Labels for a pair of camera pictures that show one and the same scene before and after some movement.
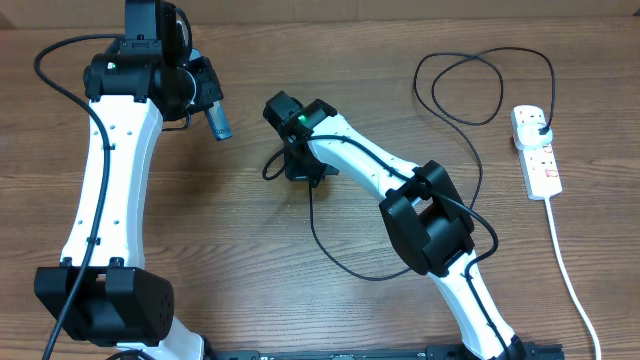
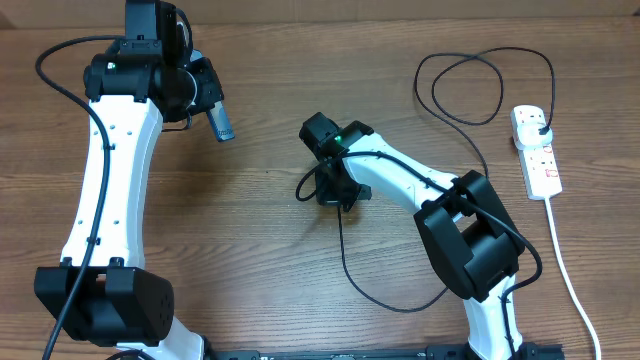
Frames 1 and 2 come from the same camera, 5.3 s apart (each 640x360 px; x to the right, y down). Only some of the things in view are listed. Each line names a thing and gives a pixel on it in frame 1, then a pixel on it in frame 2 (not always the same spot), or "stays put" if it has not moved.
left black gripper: x=212 y=90 stays put
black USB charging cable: x=342 y=263 to x=368 y=292
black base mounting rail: x=378 y=352 stays put
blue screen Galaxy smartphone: x=219 y=121 stays put
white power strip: x=539 y=165 stays put
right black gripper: x=299 y=174 to x=330 y=197
